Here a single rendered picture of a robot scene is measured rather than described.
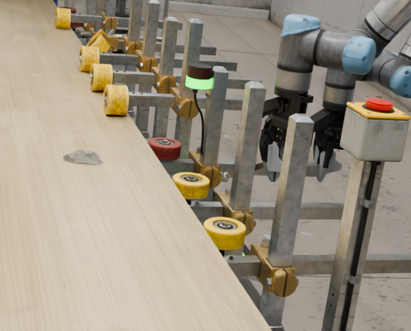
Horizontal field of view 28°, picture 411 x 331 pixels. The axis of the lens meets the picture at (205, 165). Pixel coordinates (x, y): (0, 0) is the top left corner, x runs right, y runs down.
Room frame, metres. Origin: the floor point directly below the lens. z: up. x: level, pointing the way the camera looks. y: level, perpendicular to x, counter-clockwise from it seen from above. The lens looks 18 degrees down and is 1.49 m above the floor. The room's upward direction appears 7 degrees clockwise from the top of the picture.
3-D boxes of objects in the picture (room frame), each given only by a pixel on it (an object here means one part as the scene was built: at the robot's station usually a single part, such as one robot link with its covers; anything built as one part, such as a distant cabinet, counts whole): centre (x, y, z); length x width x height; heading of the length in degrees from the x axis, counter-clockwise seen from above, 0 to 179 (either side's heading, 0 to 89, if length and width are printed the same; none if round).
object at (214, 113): (1.90, -0.01, 0.87); 0.03 x 0.03 x 0.48; 18
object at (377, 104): (1.17, -0.24, 1.22); 0.04 x 0.04 x 0.02
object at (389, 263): (1.49, -0.24, 0.82); 0.43 x 0.03 x 0.04; 108
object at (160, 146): (1.90, 0.10, 0.85); 0.08 x 0.08 x 0.11
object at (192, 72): (1.88, 0.04, 1.10); 0.06 x 0.06 x 0.02
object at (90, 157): (1.72, 0.27, 0.91); 0.09 x 0.07 x 0.02; 101
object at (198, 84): (1.88, 0.04, 1.07); 0.06 x 0.06 x 0.02
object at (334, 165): (2.02, -0.32, 0.86); 0.06 x 0.03 x 0.09; 108
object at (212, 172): (1.92, 0.00, 0.85); 0.13 x 0.06 x 0.05; 18
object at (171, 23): (2.37, 0.15, 0.90); 0.03 x 0.03 x 0.48; 18
